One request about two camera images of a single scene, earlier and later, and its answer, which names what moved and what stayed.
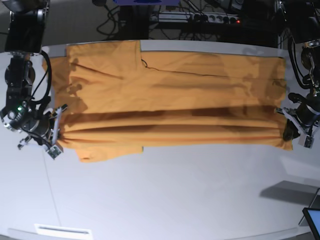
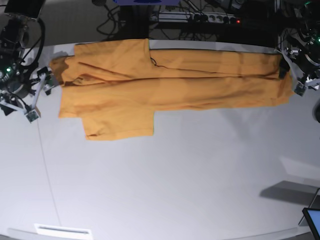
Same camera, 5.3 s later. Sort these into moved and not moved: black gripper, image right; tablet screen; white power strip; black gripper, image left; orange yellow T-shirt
Moved: black gripper, image left; orange yellow T-shirt; black gripper, image right
Not moved: white power strip; tablet screen
